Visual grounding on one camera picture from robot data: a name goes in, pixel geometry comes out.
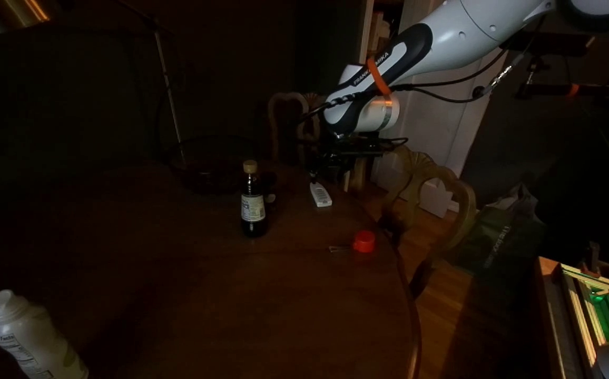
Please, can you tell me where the red plastic cup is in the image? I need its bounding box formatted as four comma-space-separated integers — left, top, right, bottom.
352, 230, 377, 254

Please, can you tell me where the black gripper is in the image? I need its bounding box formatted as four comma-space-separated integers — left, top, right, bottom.
316, 131, 407, 173

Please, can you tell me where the white remote control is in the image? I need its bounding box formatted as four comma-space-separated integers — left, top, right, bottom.
308, 181, 333, 208

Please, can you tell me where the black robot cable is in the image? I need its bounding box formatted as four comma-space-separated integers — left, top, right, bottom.
387, 49, 532, 106

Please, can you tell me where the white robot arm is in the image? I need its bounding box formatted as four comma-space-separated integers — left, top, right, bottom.
318, 0, 609, 141

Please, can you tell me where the ornate wooden chair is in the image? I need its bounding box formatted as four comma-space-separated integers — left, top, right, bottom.
377, 145, 476, 298

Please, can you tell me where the dark glass bottle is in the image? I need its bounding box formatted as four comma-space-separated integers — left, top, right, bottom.
241, 159, 269, 235

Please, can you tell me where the wooden shelf with items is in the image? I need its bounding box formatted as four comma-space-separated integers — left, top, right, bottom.
536, 257, 609, 379

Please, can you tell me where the white plastic bottle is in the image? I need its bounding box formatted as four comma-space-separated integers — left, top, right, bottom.
0, 288, 88, 379

